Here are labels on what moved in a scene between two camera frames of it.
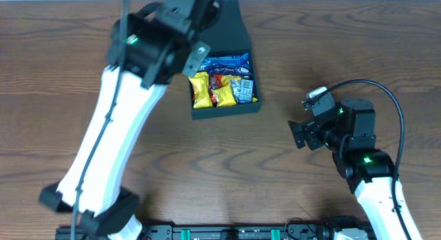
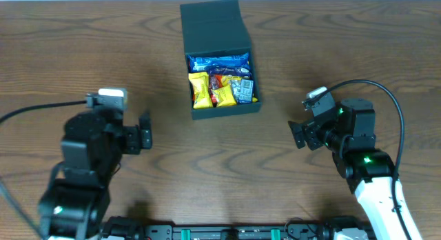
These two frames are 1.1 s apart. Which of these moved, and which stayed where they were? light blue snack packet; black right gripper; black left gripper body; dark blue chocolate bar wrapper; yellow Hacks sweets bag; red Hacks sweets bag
Moved: yellow Hacks sweets bag; black left gripper body
Stayed: dark blue chocolate bar wrapper; light blue snack packet; red Hacks sweets bag; black right gripper
